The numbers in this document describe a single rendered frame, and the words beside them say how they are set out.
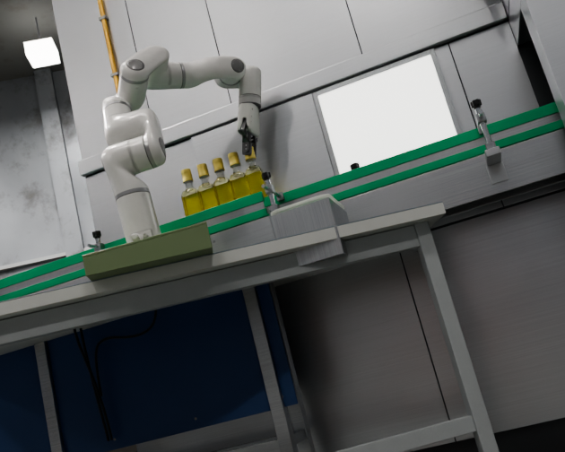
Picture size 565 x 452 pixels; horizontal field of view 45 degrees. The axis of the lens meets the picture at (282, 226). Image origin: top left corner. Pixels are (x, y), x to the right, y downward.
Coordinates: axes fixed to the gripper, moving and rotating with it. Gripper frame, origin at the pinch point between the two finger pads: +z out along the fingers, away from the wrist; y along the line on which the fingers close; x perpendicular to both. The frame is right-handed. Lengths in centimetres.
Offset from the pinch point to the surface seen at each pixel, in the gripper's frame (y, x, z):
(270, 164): -12.2, 3.3, 2.0
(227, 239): 15.2, -1.1, 31.7
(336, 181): 4.0, 30.4, 13.4
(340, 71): -12.9, 28.2, -29.3
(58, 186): -774, -637, -195
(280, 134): -12.2, 6.9, -8.6
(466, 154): 4, 69, 8
